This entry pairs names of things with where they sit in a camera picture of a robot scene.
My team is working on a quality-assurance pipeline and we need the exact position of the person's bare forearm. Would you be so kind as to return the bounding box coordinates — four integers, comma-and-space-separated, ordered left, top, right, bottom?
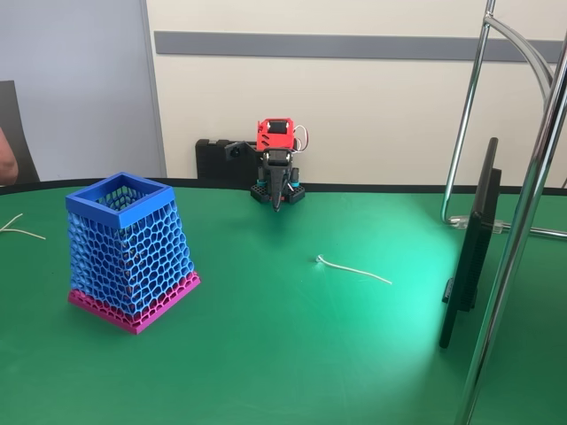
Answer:
0, 127, 20, 187

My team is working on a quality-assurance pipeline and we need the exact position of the blue and pink lattice basket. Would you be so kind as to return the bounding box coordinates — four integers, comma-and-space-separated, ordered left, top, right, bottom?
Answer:
65, 171, 203, 336

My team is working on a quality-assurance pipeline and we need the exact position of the black plastic carry case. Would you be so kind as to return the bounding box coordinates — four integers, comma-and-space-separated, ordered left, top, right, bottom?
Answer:
196, 138, 267, 181

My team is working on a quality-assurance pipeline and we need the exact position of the green table cloth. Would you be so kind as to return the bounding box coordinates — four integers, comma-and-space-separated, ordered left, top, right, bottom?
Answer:
0, 176, 567, 425

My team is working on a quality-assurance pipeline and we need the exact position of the black monitor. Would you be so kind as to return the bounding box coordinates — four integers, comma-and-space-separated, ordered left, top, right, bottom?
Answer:
438, 136, 504, 351

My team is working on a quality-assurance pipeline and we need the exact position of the chrome tube stand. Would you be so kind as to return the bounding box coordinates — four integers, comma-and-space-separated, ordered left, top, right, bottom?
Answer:
440, 0, 567, 425

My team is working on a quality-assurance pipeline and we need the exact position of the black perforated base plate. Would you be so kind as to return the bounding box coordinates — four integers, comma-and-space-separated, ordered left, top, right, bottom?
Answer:
249, 181, 307, 207

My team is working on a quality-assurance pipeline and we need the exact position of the red white wrist servo wire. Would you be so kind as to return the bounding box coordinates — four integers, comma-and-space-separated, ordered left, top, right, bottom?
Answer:
290, 124, 312, 155

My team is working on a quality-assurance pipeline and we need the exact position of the grey wall rail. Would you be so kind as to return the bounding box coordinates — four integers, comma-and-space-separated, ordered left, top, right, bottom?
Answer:
153, 30, 564, 64

